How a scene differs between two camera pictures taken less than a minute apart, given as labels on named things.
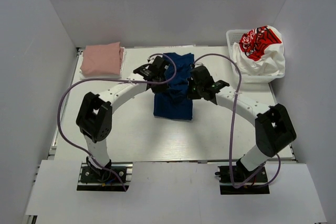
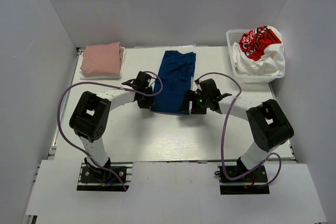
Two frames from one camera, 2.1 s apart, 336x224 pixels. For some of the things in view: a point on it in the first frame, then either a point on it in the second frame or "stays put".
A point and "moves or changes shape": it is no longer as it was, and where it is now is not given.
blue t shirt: [175, 103] moves or changes shape
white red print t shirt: [260, 51] stays put
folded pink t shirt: [105, 59] stays put
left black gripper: [155, 90] to [147, 104]
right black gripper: [191, 95] to [188, 97]
